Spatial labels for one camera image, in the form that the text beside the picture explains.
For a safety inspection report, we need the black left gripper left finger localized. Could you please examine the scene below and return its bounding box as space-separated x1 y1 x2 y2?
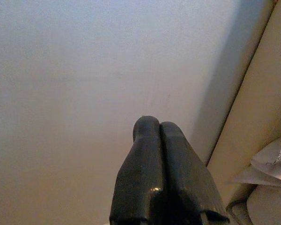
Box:
109 115 167 225

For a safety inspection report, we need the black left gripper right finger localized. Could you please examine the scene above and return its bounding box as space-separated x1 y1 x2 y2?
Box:
159 120 230 225

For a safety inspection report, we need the plain white folded sheet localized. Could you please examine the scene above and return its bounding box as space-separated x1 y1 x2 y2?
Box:
226 138 281 188

